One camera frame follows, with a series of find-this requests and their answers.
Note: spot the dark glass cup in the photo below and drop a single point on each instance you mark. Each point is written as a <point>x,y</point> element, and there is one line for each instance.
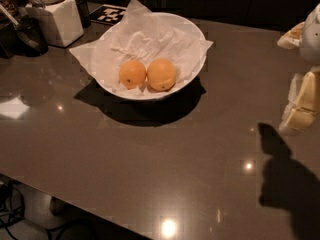
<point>83,10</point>

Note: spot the white bowl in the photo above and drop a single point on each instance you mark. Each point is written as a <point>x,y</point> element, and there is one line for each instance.
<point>156,95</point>

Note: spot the white crumpled paper liner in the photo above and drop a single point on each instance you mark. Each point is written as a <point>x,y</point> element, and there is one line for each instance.
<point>140,40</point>

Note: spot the orange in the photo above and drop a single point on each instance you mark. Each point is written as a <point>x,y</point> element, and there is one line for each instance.
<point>161,74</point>
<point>132,74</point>

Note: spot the dark round pot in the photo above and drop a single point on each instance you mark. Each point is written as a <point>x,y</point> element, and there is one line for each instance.
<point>26,40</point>

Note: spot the black white marker tag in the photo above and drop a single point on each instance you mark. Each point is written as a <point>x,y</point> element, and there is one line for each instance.
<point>107,14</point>

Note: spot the white square jar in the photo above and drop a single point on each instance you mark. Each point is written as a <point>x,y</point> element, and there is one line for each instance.
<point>59,20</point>

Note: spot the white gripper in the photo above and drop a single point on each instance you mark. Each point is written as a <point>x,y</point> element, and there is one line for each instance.
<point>311,37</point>

